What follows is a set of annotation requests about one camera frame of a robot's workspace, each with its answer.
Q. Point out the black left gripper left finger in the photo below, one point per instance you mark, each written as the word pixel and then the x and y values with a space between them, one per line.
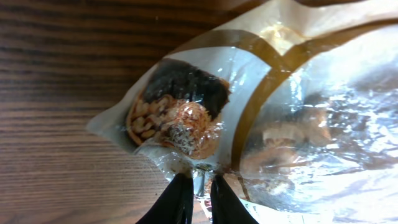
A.
pixel 175 204

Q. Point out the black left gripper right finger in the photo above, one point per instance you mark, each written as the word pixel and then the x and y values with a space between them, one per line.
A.
pixel 226 207

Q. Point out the beige brown snack packet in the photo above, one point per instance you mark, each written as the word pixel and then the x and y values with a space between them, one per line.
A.
pixel 294 105

